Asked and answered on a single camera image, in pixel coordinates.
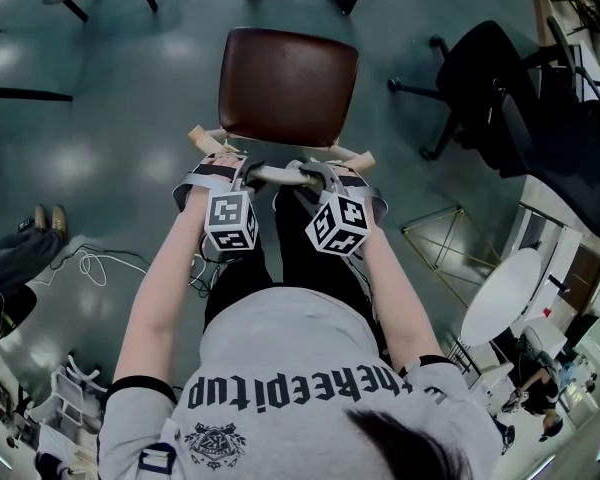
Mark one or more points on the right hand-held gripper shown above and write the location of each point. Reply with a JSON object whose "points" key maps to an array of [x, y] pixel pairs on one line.
{"points": [[337, 223]]}

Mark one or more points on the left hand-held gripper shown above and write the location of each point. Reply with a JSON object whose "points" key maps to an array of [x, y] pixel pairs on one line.
{"points": [[227, 213]]}

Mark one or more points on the brown leather seat chair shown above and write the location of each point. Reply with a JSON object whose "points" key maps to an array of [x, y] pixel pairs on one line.
{"points": [[285, 83]]}

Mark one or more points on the person's left forearm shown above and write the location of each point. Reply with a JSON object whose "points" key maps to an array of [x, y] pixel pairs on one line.
{"points": [[165, 288]]}

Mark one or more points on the person's right forearm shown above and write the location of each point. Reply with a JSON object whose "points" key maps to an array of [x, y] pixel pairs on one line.
{"points": [[395, 293]]}

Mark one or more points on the black office chair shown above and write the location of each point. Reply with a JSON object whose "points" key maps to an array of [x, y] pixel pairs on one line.
{"points": [[485, 78]]}

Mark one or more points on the person's left hand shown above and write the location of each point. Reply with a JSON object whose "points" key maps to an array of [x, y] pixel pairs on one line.
{"points": [[225, 160]]}

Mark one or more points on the person's right hand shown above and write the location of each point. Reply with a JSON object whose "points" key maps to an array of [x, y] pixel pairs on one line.
{"points": [[352, 174]]}

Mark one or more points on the person's black trousers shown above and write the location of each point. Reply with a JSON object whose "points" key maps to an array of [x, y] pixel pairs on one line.
{"points": [[240, 278]]}

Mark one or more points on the person's grey printed shirt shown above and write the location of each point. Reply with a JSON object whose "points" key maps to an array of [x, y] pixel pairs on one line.
{"points": [[280, 358]]}

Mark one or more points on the round white table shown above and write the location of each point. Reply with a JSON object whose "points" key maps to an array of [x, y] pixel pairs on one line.
{"points": [[500, 298]]}

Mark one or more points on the cluttered wooden desk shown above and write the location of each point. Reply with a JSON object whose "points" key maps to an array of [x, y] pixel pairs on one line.
{"points": [[540, 8]]}

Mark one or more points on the brown cabinet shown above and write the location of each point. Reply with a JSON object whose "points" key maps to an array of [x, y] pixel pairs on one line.
{"points": [[592, 278]]}

